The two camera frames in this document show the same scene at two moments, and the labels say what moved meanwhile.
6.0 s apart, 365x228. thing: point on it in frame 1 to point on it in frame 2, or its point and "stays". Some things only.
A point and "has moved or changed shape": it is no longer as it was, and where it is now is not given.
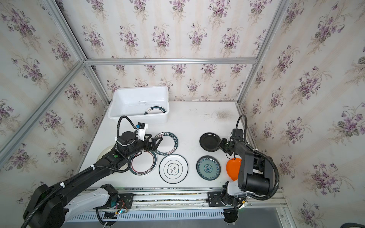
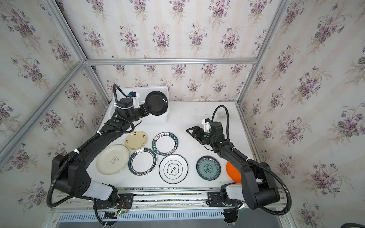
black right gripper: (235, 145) to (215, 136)
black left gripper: (153, 146) to (145, 111)
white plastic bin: (149, 104) stays
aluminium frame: (10, 140) stays
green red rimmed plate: (143, 163) stays
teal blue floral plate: (208, 167) stays
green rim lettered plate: (168, 145) stays
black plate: (209, 141) has moved or changed shape
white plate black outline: (173, 168) stays
